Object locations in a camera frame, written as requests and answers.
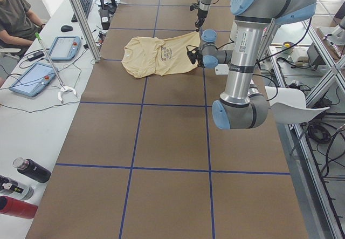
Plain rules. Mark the beige long-sleeve printed shirt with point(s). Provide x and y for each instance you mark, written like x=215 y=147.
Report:
x=144 y=56

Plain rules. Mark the black box with label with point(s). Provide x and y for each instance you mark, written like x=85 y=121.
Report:
x=105 y=19

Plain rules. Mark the red water bottle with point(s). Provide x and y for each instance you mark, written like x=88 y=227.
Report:
x=17 y=208

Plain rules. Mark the grey clear water bottle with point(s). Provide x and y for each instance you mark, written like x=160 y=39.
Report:
x=15 y=189

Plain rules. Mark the near blue teach pendant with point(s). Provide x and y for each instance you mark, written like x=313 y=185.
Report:
x=33 y=80

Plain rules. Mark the white plastic chair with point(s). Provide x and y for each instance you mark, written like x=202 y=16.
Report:
x=289 y=106

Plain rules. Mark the black keyboard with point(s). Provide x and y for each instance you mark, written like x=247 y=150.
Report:
x=86 y=6

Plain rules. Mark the black water bottle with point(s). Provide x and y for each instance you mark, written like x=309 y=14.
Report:
x=32 y=169

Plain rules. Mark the reacher grabber stick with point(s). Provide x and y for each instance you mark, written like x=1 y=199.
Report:
x=63 y=88

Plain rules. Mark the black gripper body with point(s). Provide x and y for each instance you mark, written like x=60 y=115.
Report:
x=200 y=15
x=199 y=62

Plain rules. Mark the aluminium frame post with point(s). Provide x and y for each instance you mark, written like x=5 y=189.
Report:
x=83 y=23

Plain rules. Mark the black computer mouse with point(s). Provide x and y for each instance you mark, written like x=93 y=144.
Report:
x=66 y=28

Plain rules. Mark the seated person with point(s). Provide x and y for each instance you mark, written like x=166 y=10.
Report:
x=19 y=24

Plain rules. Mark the blue teach pendant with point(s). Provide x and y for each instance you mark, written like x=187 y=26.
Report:
x=64 y=48
x=33 y=80

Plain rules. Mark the far blue teach pendant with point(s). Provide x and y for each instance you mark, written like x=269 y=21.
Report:
x=64 y=48

